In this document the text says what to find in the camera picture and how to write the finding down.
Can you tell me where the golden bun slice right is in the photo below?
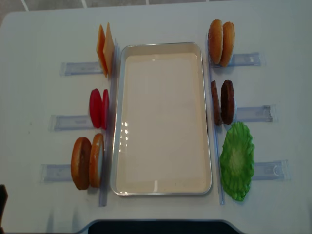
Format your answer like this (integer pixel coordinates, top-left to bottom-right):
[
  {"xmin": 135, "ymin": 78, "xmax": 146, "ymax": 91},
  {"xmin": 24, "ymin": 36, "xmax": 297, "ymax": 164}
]
[{"xmin": 219, "ymin": 22, "xmax": 235, "ymax": 67}]

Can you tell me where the bun slice white face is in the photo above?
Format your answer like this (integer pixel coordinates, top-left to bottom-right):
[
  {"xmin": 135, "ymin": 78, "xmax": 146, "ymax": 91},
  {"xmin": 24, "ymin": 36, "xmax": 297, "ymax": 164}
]
[{"xmin": 89, "ymin": 133, "xmax": 104, "ymax": 188}]

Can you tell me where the green lettuce leaf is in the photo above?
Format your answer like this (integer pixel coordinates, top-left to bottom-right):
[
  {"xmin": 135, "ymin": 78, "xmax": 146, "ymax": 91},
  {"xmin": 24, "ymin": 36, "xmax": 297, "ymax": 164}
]
[{"xmin": 220, "ymin": 122, "xmax": 254, "ymax": 202}]

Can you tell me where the red tomato slice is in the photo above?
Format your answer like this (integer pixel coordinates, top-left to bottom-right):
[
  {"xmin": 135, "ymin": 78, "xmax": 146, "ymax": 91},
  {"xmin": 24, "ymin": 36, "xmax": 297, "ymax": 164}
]
[
  {"xmin": 101, "ymin": 89, "xmax": 109, "ymax": 130},
  {"xmin": 89, "ymin": 89, "xmax": 102, "ymax": 128}
]

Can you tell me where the clear lettuce holder rail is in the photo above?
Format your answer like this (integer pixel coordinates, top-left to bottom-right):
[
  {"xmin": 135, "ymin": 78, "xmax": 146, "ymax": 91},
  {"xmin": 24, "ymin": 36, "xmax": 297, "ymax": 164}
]
[{"xmin": 252, "ymin": 160, "xmax": 291, "ymax": 180}]

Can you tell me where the clear patty holder rail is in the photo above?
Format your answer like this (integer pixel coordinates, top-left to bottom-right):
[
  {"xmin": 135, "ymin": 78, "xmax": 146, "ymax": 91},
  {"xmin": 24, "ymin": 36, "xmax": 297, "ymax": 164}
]
[{"xmin": 234, "ymin": 105, "xmax": 278, "ymax": 122}]

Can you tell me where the dark object left edge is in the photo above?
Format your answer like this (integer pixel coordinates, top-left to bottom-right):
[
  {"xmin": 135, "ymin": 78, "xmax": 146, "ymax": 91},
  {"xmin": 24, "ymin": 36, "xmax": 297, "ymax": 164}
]
[{"xmin": 0, "ymin": 184, "xmax": 8, "ymax": 220}]

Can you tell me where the dark brown meat patty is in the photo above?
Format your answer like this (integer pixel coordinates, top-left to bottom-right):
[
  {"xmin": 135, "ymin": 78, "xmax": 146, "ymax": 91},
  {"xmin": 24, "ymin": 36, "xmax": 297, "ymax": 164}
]
[{"xmin": 221, "ymin": 80, "xmax": 235, "ymax": 125}]

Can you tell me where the brown bun slice outer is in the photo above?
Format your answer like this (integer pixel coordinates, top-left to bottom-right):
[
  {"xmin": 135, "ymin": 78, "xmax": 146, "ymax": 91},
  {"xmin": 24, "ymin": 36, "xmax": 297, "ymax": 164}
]
[{"xmin": 71, "ymin": 137, "xmax": 91, "ymax": 190}]

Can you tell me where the golden bun slice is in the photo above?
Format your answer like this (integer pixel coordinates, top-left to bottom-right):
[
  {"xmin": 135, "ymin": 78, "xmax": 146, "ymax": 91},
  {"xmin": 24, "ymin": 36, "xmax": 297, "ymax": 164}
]
[
  {"xmin": 219, "ymin": 22, "xmax": 235, "ymax": 67},
  {"xmin": 208, "ymin": 19, "xmax": 223, "ymax": 64}
]

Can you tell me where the clear bun holder rail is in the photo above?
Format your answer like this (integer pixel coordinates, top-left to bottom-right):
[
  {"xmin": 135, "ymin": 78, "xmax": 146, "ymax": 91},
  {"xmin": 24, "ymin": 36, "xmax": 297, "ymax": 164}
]
[
  {"xmin": 40, "ymin": 164, "xmax": 73, "ymax": 183},
  {"xmin": 211, "ymin": 51, "xmax": 266, "ymax": 68}
]

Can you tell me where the golden bun slice left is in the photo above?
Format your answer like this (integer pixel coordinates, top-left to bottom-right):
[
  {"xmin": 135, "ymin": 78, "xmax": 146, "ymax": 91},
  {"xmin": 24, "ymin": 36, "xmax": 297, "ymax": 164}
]
[{"xmin": 208, "ymin": 19, "xmax": 223, "ymax": 64}]

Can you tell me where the clear left bun holder rail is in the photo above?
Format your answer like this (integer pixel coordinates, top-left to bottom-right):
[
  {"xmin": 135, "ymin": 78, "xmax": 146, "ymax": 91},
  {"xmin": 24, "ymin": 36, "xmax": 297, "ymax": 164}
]
[{"xmin": 40, "ymin": 164, "xmax": 73, "ymax": 183}]

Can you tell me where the white metal baking tray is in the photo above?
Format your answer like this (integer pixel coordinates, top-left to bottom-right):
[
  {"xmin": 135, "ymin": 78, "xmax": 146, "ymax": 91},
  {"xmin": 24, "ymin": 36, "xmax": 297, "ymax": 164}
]
[{"xmin": 110, "ymin": 42, "xmax": 212, "ymax": 196}]

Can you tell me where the thin brown meat patty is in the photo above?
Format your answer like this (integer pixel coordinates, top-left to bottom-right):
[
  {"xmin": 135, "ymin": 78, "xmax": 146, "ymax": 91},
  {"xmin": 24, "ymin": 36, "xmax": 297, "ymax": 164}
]
[{"xmin": 211, "ymin": 80, "xmax": 222, "ymax": 126}]

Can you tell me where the orange cheese slice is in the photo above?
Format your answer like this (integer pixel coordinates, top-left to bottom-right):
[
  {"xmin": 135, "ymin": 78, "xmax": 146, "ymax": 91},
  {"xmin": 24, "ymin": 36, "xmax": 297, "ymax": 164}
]
[{"xmin": 96, "ymin": 25, "xmax": 108, "ymax": 77}]

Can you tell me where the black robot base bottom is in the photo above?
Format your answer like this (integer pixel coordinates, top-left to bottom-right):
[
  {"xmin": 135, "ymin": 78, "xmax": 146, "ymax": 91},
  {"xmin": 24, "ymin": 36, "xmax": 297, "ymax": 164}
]
[{"xmin": 88, "ymin": 221, "xmax": 239, "ymax": 234}]

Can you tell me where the clear tomato holder rail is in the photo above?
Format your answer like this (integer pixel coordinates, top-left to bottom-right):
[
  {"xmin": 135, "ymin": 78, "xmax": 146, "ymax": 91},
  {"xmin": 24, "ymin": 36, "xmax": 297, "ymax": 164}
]
[{"xmin": 49, "ymin": 115, "xmax": 94, "ymax": 132}]

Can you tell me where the left red tomato slice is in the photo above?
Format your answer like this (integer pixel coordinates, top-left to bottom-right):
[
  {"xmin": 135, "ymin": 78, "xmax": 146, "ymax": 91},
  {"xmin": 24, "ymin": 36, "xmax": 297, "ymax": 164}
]
[{"xmin": 89, "ymin": 89, "xmax": 102, "ymax": 128}]

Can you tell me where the right red tomato slice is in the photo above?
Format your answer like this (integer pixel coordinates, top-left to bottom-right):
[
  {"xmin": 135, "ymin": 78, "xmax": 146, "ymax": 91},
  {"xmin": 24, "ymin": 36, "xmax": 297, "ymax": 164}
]
[{"xmin": 101, "ymin": 89, "xmax": 109, "ymax": 130}]

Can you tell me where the clear right bun holder rail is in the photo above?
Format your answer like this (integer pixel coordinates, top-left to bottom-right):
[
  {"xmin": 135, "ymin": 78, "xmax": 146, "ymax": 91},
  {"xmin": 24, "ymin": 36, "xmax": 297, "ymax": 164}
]
[{"xmin": 211, "ymin": 51, "xmax": 266, "ymax": 68}]

